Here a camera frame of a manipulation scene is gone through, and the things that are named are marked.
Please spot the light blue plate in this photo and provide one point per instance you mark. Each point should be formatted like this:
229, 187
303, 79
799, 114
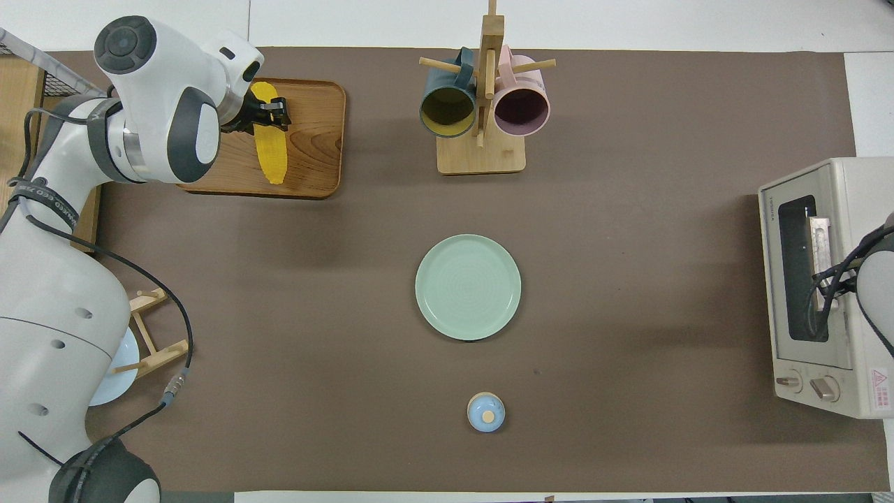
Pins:
119, 381

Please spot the pale green plate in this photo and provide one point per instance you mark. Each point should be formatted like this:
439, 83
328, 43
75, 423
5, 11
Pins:
468, 286

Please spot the pink mug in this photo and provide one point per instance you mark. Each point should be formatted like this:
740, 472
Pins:
520, 108

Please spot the wooden mug tree stand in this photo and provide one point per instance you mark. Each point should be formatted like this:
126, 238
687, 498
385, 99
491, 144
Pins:
482, 157

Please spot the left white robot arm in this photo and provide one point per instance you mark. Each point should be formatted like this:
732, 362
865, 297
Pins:
63, 335

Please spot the brown table mat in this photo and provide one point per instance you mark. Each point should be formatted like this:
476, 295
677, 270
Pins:
419, 195

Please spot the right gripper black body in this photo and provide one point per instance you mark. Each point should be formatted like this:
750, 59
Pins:
845, 281

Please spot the dark teal mug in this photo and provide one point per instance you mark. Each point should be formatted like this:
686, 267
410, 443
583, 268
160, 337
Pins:
447, 112

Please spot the silver oven knob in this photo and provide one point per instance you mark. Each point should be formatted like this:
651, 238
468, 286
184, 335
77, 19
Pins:
789, 381
825, 388

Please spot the wooden two-level shelf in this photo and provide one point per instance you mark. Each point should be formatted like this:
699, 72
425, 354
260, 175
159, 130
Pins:
10, 105

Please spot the yellow banana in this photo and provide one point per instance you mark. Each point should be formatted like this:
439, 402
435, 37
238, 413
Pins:
272, 157

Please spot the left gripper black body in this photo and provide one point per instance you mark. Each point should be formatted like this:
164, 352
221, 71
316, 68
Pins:
244, 115

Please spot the white toaster oven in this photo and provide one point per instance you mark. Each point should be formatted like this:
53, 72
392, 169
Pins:
859, 188

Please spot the wooden plate rack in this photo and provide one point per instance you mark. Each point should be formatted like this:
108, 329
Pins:
164, 355

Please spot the wooden serving tray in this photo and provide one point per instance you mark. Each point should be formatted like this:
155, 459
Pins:
314, 161

